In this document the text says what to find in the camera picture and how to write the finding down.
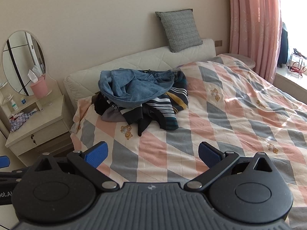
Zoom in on grey garment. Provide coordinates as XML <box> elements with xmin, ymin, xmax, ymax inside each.
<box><xmin>101</xmin><ymin>107</ymin><xmax>125</xmax><ymax>122</ymax></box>

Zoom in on dark blue suitcase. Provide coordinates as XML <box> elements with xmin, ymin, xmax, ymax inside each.
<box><xmin>278</xmin><ymin>22</ymin><xmax>290</xmax><ymax>68</ymax></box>

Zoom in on blue and white packets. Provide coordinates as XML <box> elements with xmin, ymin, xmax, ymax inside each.
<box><xmin>9</xmin><ymin>111</ymin><xmax>33</xmax><ymax>132</ymax></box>

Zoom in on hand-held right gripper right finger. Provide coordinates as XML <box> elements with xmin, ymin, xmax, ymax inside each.
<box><xmin>183</xmin><ymin>142</ymin><xmax>274</xmax><ymax>190</ymax></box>

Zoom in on grey checked pillow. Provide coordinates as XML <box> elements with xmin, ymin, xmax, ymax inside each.
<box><xmin>155</xmin><ymin>9</ymin><xmax>203</xmax><ymax>53</ymax></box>

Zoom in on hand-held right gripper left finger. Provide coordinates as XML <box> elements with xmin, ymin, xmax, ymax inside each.
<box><xmin>31</xmin><ymin>142</ymin><xmax>120</xmax><ymax>190</ymax></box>

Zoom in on oval mirror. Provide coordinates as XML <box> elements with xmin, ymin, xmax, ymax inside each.
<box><xmin>2</xmin><ymin>30</ymin><xmax>46</xmax><ymax>97</ymax></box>

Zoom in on white padded headboard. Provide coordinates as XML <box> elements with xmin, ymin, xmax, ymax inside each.
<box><xmin>64</xmin><ymin>38</ymin><xmax>216</xmax><ymax>106</ymax></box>

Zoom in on dark striped shirt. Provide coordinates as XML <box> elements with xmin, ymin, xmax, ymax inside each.
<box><xmin>108</xmin><ymin>71</ymin><xmax>189</xmax><ymax>130</ymax></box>

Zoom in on patchwork bear print blanket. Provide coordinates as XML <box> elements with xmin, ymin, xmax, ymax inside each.
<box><xmin>70</xmin><ymin>53</ymin><xmax>307</xmax><ymax>230</ymax></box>

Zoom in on black garment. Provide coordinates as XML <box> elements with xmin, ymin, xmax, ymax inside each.
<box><xmin>93</xmin><ymin>93</ymin><xmax>154</xmax><ymax>137</ymax></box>

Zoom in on cream window sill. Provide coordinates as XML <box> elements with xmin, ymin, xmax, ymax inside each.
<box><xmin>273</xmin><ymin>65</ymin><xmax>307</xmax><ymax>102</ymax></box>

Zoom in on cream dressing table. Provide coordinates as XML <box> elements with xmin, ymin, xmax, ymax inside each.
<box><xmin>0</xmin><ymin>77</ymin><xmax>73</xmax><ymax>159</ymax></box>

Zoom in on pink curtain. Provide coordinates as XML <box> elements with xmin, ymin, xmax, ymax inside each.
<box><xmin>227</xmin><ymin>0</ymin><xmax>286</xmax><ymax>84</ymax></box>

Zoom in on pink tissue holder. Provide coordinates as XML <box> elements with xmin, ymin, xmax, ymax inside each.
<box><xmin>29</xmin><ymin>75</ymin><xmax>48</xmax><ymax>99</ymax></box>

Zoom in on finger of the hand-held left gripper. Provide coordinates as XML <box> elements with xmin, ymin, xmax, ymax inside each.
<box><xmin>0</xmin><ymin>156</ymin><xmax>11</xmax><ymax>169</ymax></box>
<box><xmin>0</xmin><ymin>168</ymin><xmax>27</xmax><ymax>182</ymax></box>

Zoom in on blue jeans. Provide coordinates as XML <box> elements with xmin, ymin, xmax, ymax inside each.
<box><xmin>98</xmin><ymin>68</ymin><xmax>179</xmax><ymax>108</ymax></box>

